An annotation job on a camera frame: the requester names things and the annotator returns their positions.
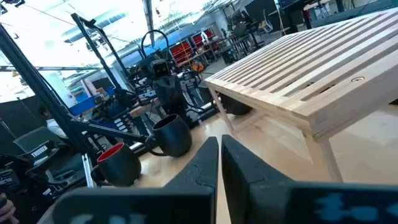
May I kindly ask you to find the person's hand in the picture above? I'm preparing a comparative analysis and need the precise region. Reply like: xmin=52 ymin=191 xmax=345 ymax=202
xmin=0 ymin=192 xmax=20 ymax=224

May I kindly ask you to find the thick black frame strut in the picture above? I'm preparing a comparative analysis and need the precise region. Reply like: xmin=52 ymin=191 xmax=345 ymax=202
xmin=0 ymin=24 xmax=148 ymax=164

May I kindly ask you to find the red storage bin rack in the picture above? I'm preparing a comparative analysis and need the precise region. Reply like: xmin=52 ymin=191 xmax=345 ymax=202
xmin=169 ymin=40 xmax=194 ymax=65
xmin=192 ymin=28 xmax=215 ymax=48

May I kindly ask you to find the black looped cable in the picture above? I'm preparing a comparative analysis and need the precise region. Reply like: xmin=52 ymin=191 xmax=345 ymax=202
xmin=141 ymin=29 xmax=170 ymax=63

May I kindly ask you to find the black device with Trossen label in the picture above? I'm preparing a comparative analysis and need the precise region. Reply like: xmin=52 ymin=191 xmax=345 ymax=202
xmin=0 ymin=126 xmax=91 ymax=200

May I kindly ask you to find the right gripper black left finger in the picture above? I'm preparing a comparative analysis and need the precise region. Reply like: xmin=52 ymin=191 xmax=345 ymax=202
xmin=52 ymin=136 xmax=220 ymax=224

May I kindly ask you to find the slatted light wooden rack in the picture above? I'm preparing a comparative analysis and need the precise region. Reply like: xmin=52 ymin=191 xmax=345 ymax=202
xmin=203 ymin=6 xmax=398 ymax=183

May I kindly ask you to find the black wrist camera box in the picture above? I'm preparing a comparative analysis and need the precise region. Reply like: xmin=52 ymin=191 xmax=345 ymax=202
xmin=150 ymin=58 xmax=171 ymax=79

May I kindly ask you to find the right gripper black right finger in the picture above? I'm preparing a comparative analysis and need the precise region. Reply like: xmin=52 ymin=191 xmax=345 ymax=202
xmin=221 ymin=134 xmax=398 ymax=224

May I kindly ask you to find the thin black frame stand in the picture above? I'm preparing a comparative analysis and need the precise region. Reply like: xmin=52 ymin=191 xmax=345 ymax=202
xmin=70 ymin=12 xmax=132 ymax=95

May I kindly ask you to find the all-black round mug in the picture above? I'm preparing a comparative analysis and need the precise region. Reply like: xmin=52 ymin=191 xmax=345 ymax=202
xmin=219 ymin=93 xmax=253 ymax=116
xmin=144 ymin=113 xmax=193 ymax=158

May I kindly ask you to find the person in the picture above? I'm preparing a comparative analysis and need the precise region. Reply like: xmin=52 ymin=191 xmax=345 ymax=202
xmin=38 ymin=105 xmax=68 ymax=139

